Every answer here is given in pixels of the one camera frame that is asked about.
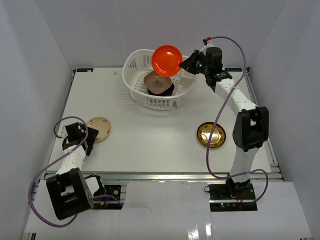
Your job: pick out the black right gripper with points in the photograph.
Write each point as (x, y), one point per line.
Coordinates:
(188, 65)

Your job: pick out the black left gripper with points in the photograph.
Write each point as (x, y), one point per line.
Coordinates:
(89, 139)

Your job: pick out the orange round plate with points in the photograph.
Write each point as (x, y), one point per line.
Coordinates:
(166, 60)

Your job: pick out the cream round floral plate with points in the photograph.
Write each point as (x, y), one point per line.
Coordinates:
(102, 125)

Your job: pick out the gold black round plate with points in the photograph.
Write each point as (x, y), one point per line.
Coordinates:
(205, 134)

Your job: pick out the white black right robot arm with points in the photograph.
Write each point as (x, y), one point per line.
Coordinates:
(251, 128)

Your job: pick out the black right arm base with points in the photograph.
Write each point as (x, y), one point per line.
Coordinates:
(222, 201)

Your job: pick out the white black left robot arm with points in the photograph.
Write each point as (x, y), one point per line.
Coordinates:
(70, 192)

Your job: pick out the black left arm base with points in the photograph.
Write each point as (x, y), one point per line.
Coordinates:
(108, 198)

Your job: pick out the white plastic slotted bin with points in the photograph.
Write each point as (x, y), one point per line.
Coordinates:
(137, 66)

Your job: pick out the cream square panda plate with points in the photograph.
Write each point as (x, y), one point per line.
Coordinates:
(156, 84)

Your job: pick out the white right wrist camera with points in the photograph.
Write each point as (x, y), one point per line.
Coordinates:
(207, 43)

